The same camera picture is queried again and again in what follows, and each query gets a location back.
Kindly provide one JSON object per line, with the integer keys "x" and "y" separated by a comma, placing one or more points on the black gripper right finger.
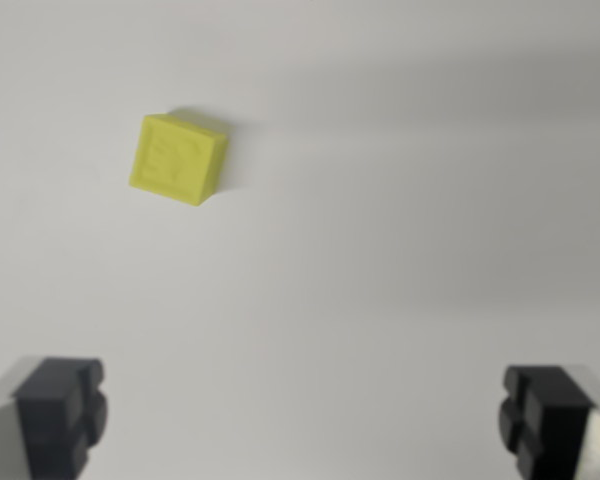
{"x": 555, "y": 430}

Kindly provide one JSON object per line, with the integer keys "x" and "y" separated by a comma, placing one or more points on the yellow embossed cube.
{"x": 177, "y": 160}

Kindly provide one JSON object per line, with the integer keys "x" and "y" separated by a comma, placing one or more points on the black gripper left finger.
{"x": 50, "y": 425}

